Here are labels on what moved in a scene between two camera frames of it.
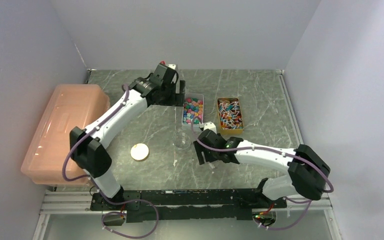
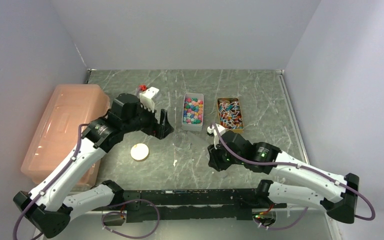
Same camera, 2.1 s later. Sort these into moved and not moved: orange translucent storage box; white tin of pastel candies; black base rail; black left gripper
Moved: black left gripper
Not moved: orange translucent storage box; white tin of pastel candies; black base rail
